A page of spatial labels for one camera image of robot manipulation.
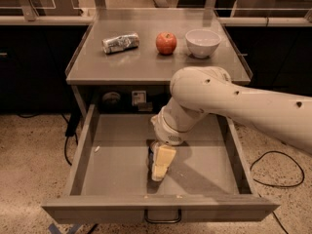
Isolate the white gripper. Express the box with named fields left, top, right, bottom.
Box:
left=150, top=111, right=187, bottom=181

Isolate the blue pepsi can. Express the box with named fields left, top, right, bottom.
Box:
left=148, top=141, right=156, bottom=171

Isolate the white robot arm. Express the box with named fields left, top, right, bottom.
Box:
left=151, top=66, right=312, bottom=153

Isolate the grey open top drawer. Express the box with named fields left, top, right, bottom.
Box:
left=42, top=105, right=279, bottom=223

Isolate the grey cabinet counter unit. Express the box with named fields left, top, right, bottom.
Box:
left=66, top=8, right=252, bottom=113

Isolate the crushed silver foil can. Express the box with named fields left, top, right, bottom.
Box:
left=102, top=32, right=139, bottom=55

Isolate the white label tag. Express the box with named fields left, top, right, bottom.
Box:
left=132, top=91, right=146, bottom=106

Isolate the red apple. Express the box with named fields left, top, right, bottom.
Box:
left=156, top=32, right=177, bottom=55

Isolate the white ceramic bowl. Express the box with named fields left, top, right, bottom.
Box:
left=185, top=29, right=221, bottom=59

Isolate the blue tape on floor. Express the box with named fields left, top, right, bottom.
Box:
left=48, top=223, right=82, bottom=234

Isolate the black metal drawer handle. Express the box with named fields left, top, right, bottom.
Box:
left=144, top=210, right=182, bottom=224

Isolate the black cable on left floor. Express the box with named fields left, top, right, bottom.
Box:
left=16, top=111, right=80, bottom=167

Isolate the black cable on floor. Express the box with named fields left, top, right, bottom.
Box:
left=16, top=111, right=80, bottom=167
left=250, top=150, right=306, bottom=234

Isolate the black cable on right floor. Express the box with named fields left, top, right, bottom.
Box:
left=250, top=150, right=306, bottom=234

